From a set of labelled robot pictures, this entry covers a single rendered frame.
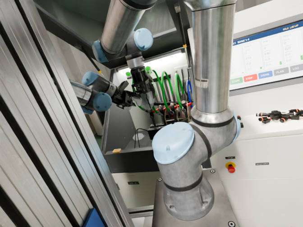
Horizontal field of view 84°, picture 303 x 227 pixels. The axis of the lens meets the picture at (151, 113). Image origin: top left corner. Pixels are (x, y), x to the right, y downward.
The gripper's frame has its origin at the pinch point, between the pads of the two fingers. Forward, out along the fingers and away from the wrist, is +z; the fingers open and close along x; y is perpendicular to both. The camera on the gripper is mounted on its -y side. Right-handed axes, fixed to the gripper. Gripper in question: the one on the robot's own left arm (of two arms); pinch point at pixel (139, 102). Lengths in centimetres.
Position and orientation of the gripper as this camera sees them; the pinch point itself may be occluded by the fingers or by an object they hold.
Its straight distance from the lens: 102.5
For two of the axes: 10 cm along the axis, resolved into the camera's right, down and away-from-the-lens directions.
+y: -0.1, 9.0, -4.4
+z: 6.4, 3.4, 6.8
